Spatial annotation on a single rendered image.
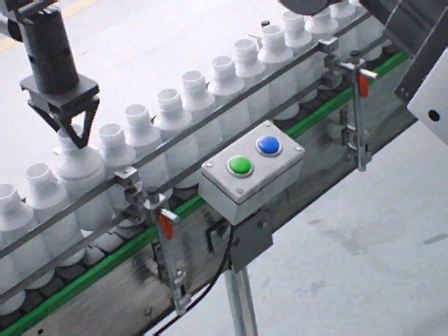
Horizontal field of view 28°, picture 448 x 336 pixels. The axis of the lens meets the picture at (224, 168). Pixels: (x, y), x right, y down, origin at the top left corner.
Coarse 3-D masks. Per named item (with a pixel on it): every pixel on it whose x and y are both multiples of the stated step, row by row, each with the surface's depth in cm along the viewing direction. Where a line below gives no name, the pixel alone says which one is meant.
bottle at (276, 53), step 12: (276, 24) 151; (264, 36) 149; (276, 36) 148; (264, 48) 151; (276, 48) 150; (288, 48) 152; (264, 60) 151; (276, 60) 150; (288, 60) 151; (288, 72) 152; (276, 84) 152; (288, 84) 153; (276, 96) 154; (288, 96) 154; (288, 108) 155; (276, 120) 157
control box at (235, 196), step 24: (240, 144) 132; (288, 144) 133; (216, 168) 129; (264, 168) 130; (288, 168) 133; (216, 192) 130; (240, 192) 127; (264, 192) 131; (240, 216) 130; (216, 240) 149
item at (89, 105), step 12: (36, 96) 122; (96, 96) 124; (48, 108) 121; (84, 108) 122; (96, 108) 124; (60, 120) 120; (84, 120) 125; (72, 132) 123; (84, 132) 126; (84, 144) 127
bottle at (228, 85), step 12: (216, 60) 145; (228, 60) 145; (216, 72) 143; (228, 72) 143; (216, 84) 145; (228, 84) 144; (240, 84) 145; (216, 96) 145; (228, 96) 144; (240, 108) 146; (228, 120) 147; (240, 120) 148; (228, 132) 148
